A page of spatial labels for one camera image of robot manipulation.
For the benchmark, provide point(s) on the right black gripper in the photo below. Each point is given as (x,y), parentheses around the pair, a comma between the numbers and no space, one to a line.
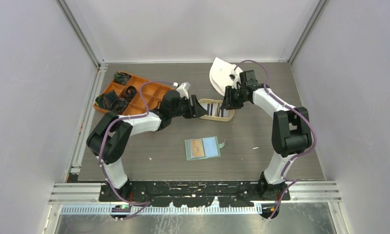
(229,103)

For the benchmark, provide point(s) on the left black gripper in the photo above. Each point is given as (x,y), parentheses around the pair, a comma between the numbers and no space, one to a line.
(196,110)

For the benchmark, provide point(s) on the orange picture card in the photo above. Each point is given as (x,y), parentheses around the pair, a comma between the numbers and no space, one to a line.
(196,148)

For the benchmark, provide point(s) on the green card holder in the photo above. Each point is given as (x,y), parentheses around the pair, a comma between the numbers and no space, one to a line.
(211,146)

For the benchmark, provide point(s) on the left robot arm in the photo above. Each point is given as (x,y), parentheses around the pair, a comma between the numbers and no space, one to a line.
(109,138)

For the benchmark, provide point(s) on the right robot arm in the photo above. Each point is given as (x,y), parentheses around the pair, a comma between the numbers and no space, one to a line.
(291,135)

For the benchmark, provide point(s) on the beige oval card tray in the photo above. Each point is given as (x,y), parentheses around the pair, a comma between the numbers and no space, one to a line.
(214,111)

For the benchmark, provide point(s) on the white folded cloth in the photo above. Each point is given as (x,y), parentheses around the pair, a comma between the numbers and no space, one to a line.
(219,74)

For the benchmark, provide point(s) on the orange compartment tray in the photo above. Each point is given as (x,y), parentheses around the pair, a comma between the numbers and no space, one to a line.
(149,94)

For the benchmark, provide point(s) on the dark rolled sock middle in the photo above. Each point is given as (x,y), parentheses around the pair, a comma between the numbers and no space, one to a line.
(129,93)

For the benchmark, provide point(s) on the dark rolled sock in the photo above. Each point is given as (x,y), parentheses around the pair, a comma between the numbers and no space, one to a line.
(129,93)
(121,78)

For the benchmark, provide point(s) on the dark rolled sock top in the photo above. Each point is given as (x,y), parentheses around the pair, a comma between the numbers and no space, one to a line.
(121,78)

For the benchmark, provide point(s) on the dark rolled socks large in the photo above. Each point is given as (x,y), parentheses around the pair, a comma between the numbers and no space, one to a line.
(112,102)

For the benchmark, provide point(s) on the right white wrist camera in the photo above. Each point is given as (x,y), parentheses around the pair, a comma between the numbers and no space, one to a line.
(236,83)

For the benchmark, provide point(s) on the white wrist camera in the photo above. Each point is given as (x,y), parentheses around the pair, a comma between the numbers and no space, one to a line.
(182,89)
(236,83)

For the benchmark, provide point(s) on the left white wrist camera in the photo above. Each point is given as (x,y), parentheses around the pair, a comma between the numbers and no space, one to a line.
(182,89)

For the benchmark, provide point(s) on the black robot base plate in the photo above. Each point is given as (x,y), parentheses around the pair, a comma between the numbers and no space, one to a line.
(202,193)

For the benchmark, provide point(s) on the perforated metal rail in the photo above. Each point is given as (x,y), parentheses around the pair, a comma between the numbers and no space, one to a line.
(112,209)

